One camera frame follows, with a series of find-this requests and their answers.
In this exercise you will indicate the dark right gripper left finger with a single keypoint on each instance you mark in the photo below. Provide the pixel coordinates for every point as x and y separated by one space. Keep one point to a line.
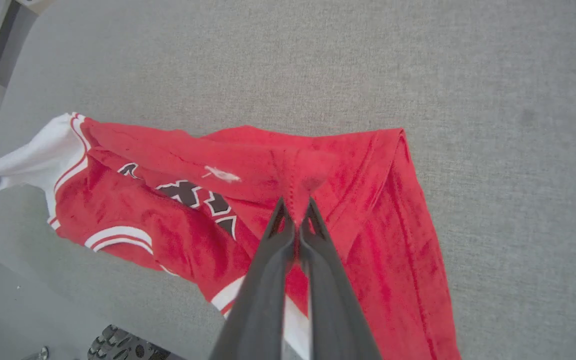
260 310

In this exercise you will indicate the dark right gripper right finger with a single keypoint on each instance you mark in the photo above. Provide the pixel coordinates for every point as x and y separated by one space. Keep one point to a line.
335 315

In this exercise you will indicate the red basketball jersey number 23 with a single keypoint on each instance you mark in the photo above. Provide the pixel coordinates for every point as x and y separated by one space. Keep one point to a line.
168 235

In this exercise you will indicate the black treaded robot wheel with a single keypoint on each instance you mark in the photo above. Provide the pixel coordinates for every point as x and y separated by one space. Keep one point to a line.
123 345

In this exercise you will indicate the grey fabric sofa cushion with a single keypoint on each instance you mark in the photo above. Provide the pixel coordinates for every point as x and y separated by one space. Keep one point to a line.
468 75

